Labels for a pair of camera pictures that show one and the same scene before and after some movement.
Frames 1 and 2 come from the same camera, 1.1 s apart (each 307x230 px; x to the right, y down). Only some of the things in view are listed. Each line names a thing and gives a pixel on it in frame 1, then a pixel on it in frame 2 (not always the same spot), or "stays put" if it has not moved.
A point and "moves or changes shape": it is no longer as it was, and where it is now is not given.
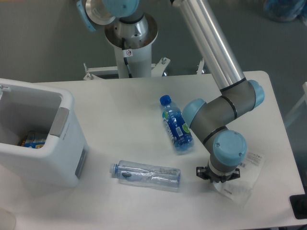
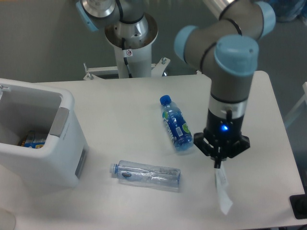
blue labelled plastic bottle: (180, 134) stays put
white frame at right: (292, 112) stays put
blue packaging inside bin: (31, 142) stays put
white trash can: (25, 108) stays put
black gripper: (202, 173) to (222, 132)
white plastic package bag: (240, 189) moves or changes shape
